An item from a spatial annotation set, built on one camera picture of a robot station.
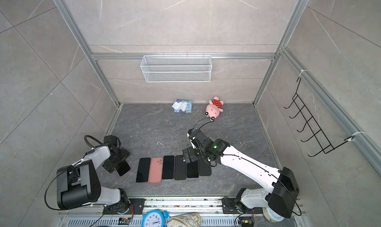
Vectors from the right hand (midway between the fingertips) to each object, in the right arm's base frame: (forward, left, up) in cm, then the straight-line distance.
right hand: (191, 151), depth 77 cm
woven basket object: (-29, +1, -11) cm, 31 cm away
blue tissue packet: (+42, +6, -9) cm, 43 cm away
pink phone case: (-5, +21, -15) cm, 27 cm away
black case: (-4, -8, -14) cm, 17 cm away
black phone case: (-3, +7, -17) cm, 18 cm away
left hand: (+3, +44, -13) cm, 46 cm away
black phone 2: (-5, -1, -13) cm, 14 cm away
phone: (-5, +28, -13) cm, 31 cm away
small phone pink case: (-4, +40, -12) cm, 42 cm away
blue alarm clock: (-28, +17, -12) cm, 35 cm away
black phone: (-3, +14, -13) cm, 19 cm away
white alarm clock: (-28, -37, -10) cm, 48 cm away
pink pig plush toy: (+37, -17, -8) cm, 41 cm away
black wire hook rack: (-8, -54, +19) cm, 58 cm away
